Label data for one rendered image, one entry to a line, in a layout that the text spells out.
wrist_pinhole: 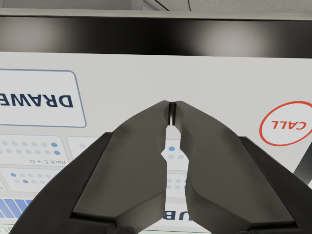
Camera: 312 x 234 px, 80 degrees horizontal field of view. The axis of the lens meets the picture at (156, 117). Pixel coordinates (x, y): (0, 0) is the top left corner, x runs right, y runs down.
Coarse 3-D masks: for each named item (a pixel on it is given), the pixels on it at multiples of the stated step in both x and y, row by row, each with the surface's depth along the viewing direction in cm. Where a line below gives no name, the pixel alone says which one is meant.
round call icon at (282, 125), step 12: (264, 108) 13; (276, 108) 13; (288, 108) 13; (300, 108) 13; (264, 120) 14; (276, 120) 14; (288, 120) 14; (300, 120) 14; (264, 132) 14; (276, 132) 14; (288, 132) 14; (300, 132) 14; (264, 144) 15; (276, 144) 15; (288, 144) 15; (300, 144) 15
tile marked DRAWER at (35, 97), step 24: (0, 72) 13; (24, 72) 12; (48, 72) 12; (72, 72) 12; (0, 96) 14; (24, 96) 13; (48, 96) 13; (72, 96) 13; (0, 120) 15; (24, 120) 15; (48, 120) 14; (72, 120) 14
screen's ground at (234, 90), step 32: (0, 64) 12; (32, 64) 12; (64, 64) 12; (96, 64) 12; (128, 64) 12; (160, 64) 12; (192, 64) 12; (224, 64) 12; (256, 64) 12; (288, 64) 12; (96, 96) 13; (128, 96) 13; (160, 96) 13; (192, 96) 13; (224, 96) 13; (256, 96) 13; (288, 96) 13; (0, 128) 15; (32, 128) 15; (64, 128) 15; (96, 128) 15; (256, 128) 14; (288, 160) 16; (0, 192) 20; (160, 224) 22; (192, 224) 22
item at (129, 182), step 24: (144, 120) 9; (168, 120) 12; (120, 144) 8; (144, 144) 8; (96, 168) 7; (120, 168) 7; (144, 168) 7; (96, 192) 6; (120, 192) 6; (144, 192) 6; (96, 216) 5; (120, 216) 5; (144, 216) 6
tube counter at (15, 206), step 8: (0, 200) 20; (8, 200) 20; (16, 200) 20; (24, 200) 20; (0, 208) 21; (8, 208) 21; (16, 208) 21; (24, 208) 21; (0, 216) 22; (8, 216) 22; (16, 216) 22
